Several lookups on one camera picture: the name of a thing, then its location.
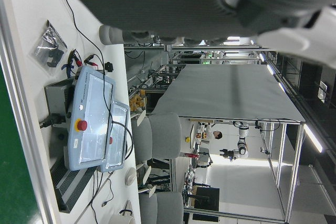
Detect grey office chair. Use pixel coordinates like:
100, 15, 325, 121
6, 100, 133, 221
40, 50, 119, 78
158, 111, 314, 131
138, 191, 184, 224
130, 112, 182, 163

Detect small blue teach pendant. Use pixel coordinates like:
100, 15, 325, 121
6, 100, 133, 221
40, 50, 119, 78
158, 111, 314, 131
101, 100, 131, 174

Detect red black alligator clips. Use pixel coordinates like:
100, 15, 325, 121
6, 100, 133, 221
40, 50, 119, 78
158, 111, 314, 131
61, 48, 100, 70

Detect person in white shirt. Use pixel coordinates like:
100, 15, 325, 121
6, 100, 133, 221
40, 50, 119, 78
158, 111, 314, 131
204, 123, 223, 141

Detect clear bag with parts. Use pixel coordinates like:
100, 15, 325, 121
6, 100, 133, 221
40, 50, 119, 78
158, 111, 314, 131
31, 20, 68, 75

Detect white computer mouse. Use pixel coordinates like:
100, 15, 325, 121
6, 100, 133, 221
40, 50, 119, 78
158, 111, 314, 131
125, 167, 137, 187

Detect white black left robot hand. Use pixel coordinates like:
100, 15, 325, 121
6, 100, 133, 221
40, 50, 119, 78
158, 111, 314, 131
56, 0, 336, 70

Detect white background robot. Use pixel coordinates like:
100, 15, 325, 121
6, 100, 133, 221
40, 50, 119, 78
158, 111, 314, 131
219, 120, 249, 161

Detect grey box under pendant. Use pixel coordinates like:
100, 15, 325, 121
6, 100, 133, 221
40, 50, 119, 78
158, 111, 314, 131
44, 77, 79, 128

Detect black pendant cable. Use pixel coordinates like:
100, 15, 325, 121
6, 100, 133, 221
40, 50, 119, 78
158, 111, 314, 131
61, 0, 134, 162

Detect black finned metal box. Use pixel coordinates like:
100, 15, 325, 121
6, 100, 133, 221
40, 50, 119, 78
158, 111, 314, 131
49, 153, 98, 214

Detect green conveyor belt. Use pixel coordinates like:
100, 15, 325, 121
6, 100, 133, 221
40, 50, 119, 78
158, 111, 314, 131
0, 0, 61, 224

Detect large blue teach pendant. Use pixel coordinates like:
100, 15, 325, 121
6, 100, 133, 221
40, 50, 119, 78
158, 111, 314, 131
67, 66, 116, 172

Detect grey canopy sheet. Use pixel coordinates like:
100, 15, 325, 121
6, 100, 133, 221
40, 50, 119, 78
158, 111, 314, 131
149, 65, 307, 125

